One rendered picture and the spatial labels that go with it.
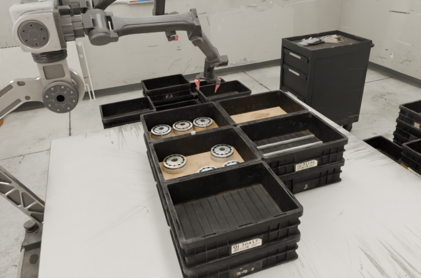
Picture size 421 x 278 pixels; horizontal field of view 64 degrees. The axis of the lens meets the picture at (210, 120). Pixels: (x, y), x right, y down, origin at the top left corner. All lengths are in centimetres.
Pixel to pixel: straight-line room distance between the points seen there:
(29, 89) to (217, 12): 338
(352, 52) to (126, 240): 237
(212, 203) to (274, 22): 406
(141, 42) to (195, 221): 348
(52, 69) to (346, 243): 133
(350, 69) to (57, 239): 255
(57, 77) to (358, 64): 242
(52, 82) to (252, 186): 93
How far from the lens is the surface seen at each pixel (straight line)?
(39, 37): 125
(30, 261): 216
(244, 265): 119
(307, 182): 154
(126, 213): 151
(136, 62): 454
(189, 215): 125
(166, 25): 132
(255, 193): 133
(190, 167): 148
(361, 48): 316
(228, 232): 105
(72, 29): 124
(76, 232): 150
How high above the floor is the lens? 168
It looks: 27 degrees down
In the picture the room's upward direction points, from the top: 3 degrees counter-clockwise
